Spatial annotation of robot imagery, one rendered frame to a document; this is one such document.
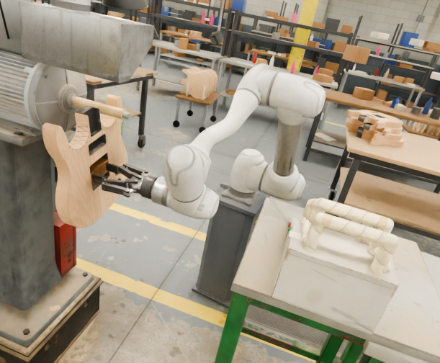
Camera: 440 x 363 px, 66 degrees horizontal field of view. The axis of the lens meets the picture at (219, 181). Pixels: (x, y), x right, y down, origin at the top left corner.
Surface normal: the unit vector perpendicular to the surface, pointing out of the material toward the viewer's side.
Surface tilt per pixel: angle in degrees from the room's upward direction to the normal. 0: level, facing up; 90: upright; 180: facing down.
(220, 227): 90
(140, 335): 0
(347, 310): 90
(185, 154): 43
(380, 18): 90
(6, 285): 82
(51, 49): 90
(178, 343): 0
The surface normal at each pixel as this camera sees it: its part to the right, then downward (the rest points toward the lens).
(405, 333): 0.18, -0.88
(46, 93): 0.90, 0.29
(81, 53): -0.29, 0.38
